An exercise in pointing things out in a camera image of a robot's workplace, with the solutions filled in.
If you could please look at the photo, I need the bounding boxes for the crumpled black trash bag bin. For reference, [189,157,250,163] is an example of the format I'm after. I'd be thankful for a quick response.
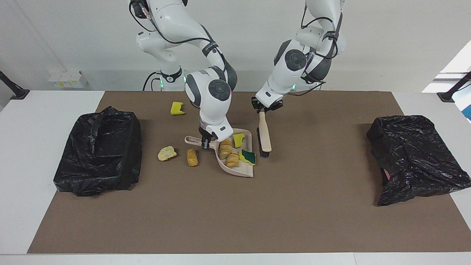
[366,115,471,206]

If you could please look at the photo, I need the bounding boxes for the beige hand brush black bristles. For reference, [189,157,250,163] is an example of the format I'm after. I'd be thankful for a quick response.
[256,110,273,158]

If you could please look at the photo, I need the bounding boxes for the black base cable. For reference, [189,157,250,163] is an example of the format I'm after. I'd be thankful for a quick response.
[143,71,162,91]

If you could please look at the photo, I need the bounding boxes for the beige plastic dustpan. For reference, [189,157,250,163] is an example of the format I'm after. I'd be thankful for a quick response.
[184,128,255,178]

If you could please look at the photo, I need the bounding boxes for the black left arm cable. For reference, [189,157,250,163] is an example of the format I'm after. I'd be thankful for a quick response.
[289,0,344,97]

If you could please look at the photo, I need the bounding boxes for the white wall socket box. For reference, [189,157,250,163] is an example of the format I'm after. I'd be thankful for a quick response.
[48,70,89,89]

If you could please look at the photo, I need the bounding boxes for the black camera stand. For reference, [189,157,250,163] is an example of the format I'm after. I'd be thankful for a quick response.
[437,71,471,103]
[0,71,30,100]

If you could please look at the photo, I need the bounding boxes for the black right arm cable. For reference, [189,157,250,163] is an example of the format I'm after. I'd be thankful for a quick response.
[128,0,227,70]

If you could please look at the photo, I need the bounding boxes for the open black trash bag bin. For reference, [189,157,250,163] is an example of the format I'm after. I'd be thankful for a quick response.
[53,106,143,197]

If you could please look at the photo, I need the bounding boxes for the yellow green sponge piece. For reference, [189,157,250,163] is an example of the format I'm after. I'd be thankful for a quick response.
[239,149,257,166]

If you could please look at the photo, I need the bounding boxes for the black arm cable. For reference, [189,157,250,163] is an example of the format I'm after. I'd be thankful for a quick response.
[289,0,344,97]
[128,0,227,70]

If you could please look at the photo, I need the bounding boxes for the brown table mat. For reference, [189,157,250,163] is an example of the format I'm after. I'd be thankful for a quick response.
[28,91,471,254]

